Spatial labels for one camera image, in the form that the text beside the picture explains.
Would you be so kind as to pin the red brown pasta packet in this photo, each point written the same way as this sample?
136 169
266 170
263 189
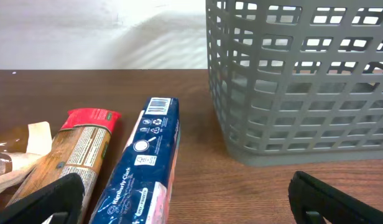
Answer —
79 147

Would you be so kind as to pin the grey plastic lattice basket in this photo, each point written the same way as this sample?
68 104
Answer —
297 81

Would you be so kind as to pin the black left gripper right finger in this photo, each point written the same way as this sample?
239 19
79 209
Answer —
313 201

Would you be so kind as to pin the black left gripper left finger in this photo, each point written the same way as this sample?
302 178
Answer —
61 200

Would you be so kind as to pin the blue tissue box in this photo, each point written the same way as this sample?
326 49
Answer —
140 186

